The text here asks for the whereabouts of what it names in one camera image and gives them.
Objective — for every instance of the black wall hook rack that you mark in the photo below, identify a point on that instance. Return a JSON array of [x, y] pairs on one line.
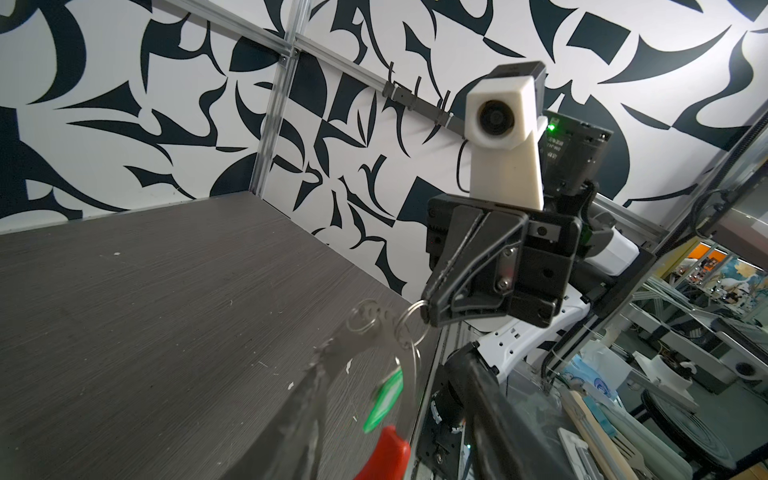
[[440, 114]]

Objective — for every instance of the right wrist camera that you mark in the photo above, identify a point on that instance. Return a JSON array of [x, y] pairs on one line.
[[504, 123]]

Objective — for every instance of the black round stool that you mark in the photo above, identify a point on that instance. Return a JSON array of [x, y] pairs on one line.
[[698, 443]]

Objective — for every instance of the green key tag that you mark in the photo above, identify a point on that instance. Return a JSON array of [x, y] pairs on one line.
[[384, 399]]

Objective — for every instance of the wooden handled tool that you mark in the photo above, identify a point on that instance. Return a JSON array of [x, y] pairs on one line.
[[605, 453]]

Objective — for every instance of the white plastic holder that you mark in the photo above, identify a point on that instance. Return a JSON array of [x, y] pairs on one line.
[[579, 456]]

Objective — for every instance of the red key tag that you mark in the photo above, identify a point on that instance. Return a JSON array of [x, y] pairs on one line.
[[389, 459]]

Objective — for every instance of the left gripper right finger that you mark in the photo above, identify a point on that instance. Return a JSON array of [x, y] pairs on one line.
[[502, 445]]

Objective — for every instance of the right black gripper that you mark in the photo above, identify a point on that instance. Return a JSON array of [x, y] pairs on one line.
[[497, 260]]

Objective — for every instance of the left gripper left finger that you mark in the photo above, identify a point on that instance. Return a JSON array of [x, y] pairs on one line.
[[290, 446]]

